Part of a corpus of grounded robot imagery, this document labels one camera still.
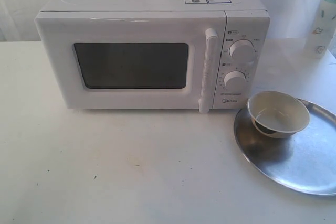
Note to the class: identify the white microwave door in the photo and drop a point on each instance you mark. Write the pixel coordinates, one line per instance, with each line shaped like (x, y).
(134, 60)

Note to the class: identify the cream bowl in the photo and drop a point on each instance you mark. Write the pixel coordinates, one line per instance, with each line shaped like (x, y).
(277, 115)

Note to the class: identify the white microwave oven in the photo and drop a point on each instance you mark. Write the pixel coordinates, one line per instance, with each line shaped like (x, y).
(245, 19)

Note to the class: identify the lower white dial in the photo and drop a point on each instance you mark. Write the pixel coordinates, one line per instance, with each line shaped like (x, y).
(235, 81)

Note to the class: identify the white dial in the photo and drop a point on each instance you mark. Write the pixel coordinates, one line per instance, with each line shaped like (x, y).
(242, 51)
(235, 81)

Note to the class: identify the upper white dial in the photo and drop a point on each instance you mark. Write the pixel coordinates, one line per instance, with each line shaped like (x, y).
(242, 51)

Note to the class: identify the round steel tray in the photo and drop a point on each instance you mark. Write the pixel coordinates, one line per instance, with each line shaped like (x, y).
(304, 162)

